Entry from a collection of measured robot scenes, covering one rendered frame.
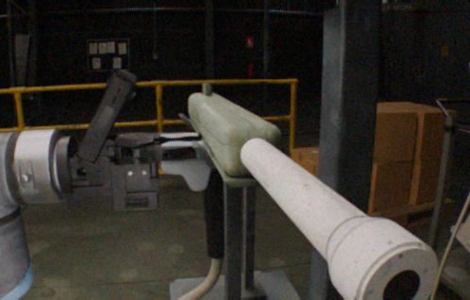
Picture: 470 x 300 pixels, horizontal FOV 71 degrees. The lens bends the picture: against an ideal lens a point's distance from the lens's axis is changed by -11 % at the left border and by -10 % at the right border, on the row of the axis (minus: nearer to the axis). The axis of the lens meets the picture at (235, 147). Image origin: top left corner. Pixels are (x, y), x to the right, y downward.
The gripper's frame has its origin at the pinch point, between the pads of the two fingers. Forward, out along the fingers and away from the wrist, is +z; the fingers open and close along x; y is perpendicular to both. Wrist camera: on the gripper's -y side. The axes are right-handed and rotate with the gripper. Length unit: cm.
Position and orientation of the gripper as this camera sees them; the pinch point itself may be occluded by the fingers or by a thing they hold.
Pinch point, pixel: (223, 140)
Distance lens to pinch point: 45.8
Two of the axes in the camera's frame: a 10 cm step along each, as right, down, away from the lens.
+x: 2.1, 2.3, -9.5
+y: 0.0, 9.7, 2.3
